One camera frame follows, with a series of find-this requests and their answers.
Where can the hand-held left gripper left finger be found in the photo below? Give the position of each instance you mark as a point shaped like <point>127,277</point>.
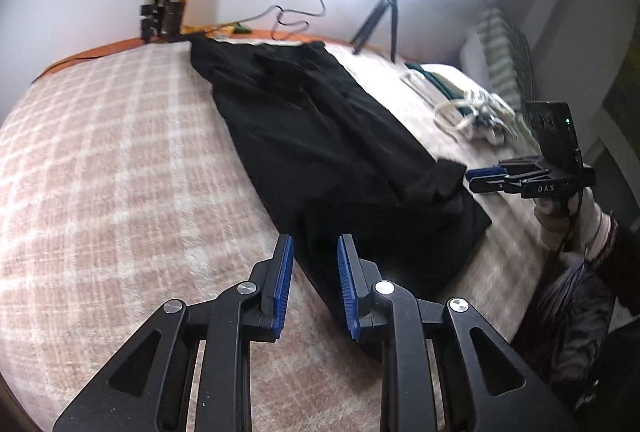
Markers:
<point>284,272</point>

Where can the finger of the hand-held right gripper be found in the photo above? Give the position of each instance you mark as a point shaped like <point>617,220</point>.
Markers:
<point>487,172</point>
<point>487,186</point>

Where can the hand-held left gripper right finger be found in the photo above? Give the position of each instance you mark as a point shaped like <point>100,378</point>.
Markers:
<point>346,282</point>

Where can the black t-shirt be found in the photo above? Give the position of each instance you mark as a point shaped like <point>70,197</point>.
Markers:
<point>325,137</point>

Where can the person's right forearm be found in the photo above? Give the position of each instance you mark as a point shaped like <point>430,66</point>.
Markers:
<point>597,227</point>

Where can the person's right hand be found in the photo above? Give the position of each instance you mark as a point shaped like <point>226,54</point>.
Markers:
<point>550,222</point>

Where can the white printed garment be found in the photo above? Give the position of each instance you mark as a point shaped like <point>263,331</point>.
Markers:
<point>487,130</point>

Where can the dark striped cushion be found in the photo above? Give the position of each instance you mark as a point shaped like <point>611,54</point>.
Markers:
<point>522,57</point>

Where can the striped pillow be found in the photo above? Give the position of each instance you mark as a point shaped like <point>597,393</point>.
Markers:
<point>495,62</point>

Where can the teal folded garment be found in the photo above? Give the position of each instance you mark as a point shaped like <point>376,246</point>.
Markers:
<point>440,80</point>

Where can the person's dark striped clothing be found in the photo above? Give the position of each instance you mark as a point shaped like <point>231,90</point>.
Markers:
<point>575,327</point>

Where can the small black tripod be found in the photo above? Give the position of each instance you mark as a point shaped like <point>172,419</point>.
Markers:
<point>372,20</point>

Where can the orange bed sheet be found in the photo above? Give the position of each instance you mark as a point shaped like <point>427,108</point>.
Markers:
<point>125,45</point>

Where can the folded silver tripod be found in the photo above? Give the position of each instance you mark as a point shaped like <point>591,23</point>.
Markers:
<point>160,20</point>

